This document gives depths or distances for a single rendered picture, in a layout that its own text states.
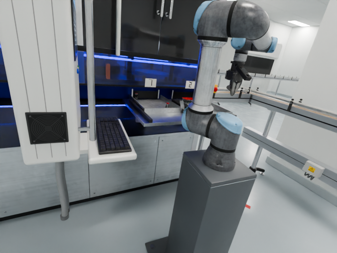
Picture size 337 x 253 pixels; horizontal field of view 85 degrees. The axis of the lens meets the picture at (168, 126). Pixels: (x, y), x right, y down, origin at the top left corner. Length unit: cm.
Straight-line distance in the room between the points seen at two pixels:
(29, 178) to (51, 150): 77
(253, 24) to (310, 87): 193
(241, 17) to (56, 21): 57
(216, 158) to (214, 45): 46
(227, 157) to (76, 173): 109
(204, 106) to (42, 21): 62
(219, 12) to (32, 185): 146
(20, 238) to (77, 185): 44
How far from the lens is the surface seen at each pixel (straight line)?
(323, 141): 257
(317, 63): 261
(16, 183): 157
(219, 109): 143
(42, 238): 165
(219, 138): 81
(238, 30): 74
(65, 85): 70
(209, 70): 78
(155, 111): 113
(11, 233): 176
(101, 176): 158
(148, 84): 135
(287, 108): 201
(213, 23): 76
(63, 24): 69
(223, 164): 84
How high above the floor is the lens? 124
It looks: 22 degrees down
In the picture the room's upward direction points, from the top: 8 degrees clockwise
